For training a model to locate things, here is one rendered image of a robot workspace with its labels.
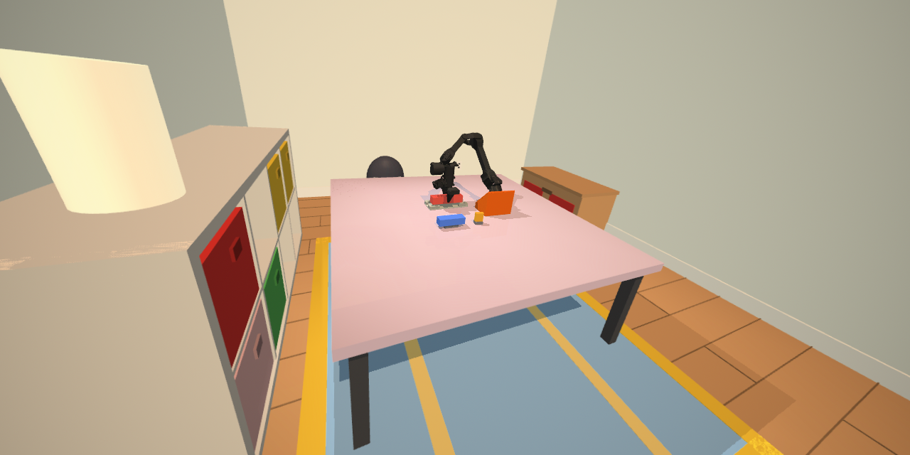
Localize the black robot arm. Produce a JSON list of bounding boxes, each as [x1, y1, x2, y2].
[[430, 132, 503, 192]]

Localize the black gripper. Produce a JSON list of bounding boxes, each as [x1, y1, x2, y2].
[[440, 175, 460, 203]]

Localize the blue bar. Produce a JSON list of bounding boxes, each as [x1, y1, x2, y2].
[[437, 214, 466, 227]]

